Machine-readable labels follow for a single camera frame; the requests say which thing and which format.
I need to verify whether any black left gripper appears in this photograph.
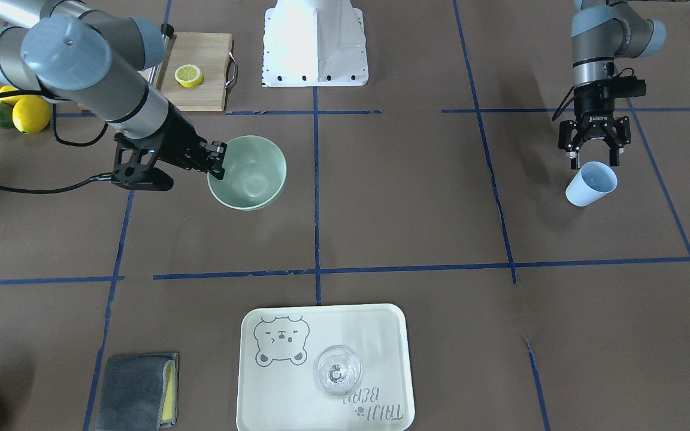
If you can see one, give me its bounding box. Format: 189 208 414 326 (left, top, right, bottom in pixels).
558 77 647 170

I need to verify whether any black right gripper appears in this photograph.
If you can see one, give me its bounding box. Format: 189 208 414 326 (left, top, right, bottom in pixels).
111 107 227 192

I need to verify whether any light blue plastic cup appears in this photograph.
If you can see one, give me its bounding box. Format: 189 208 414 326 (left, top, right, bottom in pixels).
565 161 618 207

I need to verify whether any mint green bowl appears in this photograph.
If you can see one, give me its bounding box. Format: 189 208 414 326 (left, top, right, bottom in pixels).
207 135 287 212

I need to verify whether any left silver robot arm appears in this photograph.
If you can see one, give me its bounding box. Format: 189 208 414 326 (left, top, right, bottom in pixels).
552 1 667 170

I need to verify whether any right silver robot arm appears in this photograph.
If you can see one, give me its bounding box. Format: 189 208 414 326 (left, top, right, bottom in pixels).
0 1 228 191

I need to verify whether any half lemon slice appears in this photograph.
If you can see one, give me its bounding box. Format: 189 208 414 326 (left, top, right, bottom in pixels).
174 65 204 88

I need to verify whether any wooden cutting board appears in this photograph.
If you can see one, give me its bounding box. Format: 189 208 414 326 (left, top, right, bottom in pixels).
81 32 235 113

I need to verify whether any yellow lemon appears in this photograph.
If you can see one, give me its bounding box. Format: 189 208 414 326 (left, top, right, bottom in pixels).
12 95 52 134
0 85 25 107

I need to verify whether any cream bear tray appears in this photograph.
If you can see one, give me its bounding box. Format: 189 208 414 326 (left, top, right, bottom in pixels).
236 303 416 430

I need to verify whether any clear wine glass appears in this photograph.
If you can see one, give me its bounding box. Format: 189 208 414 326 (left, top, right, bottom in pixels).
314 344 362 397

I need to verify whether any grey folded cloth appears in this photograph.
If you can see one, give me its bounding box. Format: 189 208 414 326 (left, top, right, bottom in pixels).
95 352 180 430

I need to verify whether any black handled steel knife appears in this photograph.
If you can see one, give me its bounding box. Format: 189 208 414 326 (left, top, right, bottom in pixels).
139 23 174 87

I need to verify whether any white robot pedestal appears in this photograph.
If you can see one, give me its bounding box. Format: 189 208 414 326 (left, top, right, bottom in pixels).
261 1 370 87

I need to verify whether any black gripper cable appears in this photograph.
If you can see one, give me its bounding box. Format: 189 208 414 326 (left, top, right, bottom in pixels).
0 90 118 195

